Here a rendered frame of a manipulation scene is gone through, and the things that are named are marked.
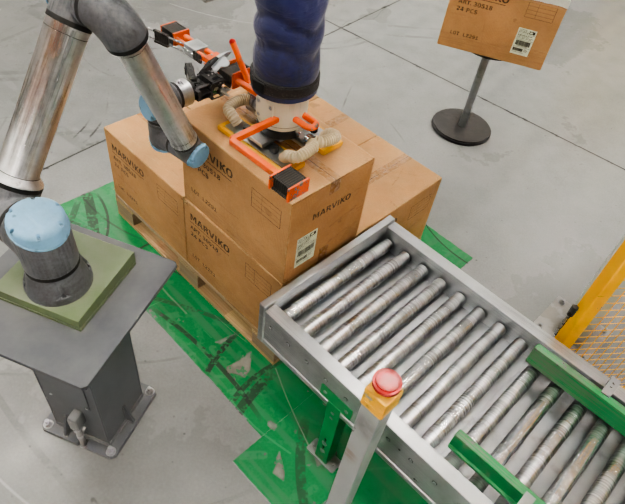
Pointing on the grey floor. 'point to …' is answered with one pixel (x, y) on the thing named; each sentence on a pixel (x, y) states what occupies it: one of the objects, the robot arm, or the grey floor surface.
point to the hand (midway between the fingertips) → (229, 69)
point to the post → (362, 444)
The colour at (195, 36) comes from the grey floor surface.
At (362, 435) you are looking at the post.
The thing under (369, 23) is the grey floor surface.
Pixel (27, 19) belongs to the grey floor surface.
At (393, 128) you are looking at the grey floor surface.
